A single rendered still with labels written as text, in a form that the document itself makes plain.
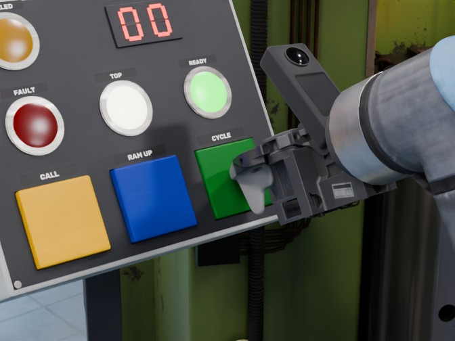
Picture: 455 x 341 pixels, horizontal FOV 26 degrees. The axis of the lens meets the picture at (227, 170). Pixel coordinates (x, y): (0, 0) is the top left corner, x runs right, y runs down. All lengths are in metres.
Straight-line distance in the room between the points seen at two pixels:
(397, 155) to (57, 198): 0.33
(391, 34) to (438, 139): 1.00
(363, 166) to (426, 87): 0.11
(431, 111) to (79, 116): 0.37
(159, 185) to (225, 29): 0.21
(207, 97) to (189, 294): 0.45
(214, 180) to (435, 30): 0.83
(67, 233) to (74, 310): 2.02
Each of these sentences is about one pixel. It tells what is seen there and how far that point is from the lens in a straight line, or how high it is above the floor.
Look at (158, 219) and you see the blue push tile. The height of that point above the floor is 0.99.
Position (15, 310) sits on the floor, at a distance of 2.98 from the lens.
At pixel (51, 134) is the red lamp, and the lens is 0.95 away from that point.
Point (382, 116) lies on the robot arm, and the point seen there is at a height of 1.14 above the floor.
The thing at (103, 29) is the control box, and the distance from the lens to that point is 1.01.
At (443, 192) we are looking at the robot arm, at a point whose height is 1.10.
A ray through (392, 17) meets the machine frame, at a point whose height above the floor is 1.04.
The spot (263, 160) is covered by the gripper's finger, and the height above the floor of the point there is 1.06.
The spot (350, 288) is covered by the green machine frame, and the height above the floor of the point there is 0.71.
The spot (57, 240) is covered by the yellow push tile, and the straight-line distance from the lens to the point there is 0.92.
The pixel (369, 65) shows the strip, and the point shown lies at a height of 1.04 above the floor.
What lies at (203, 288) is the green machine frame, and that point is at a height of 0.73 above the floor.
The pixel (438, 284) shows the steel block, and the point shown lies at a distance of 1.28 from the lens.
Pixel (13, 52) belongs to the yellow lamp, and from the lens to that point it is 0.96.
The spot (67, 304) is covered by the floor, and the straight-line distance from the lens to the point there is 2.99.
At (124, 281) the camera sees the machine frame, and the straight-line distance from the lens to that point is 1.89.
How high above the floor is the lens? 1.37
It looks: 20 degrees down
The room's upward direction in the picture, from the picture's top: straight up
